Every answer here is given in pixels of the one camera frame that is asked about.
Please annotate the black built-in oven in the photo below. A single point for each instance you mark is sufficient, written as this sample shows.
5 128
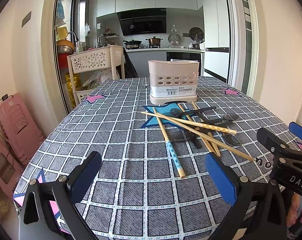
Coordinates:
176 55

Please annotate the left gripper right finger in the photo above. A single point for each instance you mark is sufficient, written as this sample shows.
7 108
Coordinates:
257 207

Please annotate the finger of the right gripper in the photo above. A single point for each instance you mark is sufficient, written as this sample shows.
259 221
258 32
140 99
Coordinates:
271 142
295 129

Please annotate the black range hood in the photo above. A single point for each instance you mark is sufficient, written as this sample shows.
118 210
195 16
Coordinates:
143 21

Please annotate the black handled metal spoon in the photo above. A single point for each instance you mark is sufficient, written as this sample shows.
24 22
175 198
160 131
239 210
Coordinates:
225 121

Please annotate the white refrigerator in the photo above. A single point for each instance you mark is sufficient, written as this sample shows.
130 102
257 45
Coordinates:
217 38

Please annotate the black handled dark spoon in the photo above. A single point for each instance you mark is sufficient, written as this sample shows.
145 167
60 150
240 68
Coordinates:
177 113

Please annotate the dotted wooden chopstick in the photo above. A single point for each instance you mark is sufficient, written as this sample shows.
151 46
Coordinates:
192 123

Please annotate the long wooden chopstick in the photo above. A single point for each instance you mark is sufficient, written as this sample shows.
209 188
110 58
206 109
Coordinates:
221 144

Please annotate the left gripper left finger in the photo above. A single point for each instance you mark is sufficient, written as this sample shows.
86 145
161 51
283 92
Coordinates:
49 208

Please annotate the pink plastic stool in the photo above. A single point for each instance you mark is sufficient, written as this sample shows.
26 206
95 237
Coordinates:
19 129
10 171

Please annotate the beige utensil holder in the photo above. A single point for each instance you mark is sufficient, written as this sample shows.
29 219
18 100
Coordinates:
172 81

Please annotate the person's hand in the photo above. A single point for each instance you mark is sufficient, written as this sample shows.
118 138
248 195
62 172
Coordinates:
292 215

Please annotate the blue patterned chopstick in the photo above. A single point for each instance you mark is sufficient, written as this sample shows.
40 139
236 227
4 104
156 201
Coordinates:
170 149

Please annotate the beige perforated storage cart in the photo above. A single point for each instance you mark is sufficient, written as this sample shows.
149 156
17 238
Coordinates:
100 64

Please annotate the copper cooking pot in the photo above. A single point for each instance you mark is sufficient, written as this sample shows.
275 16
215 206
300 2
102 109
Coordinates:
154 41

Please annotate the grey checked tablecloth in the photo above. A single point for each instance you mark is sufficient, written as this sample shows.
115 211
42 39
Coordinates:
138 194

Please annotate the black wok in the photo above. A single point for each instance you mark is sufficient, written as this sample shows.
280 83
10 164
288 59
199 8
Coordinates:
132 43

